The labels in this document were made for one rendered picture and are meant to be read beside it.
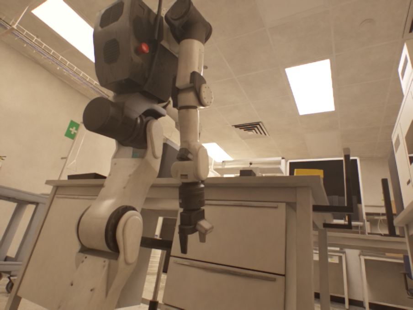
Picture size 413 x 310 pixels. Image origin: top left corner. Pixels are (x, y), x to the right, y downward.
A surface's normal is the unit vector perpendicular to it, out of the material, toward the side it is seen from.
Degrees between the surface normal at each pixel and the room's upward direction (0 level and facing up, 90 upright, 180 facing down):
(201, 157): 92
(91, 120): 102
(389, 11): 180
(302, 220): 90
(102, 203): 64
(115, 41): 117
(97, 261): 75
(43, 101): 90
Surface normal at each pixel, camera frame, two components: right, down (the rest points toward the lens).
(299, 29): -0.13, 0.91
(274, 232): -0.46, -0.40
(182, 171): -0.51, -0.08
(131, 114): 0.93, -0.02
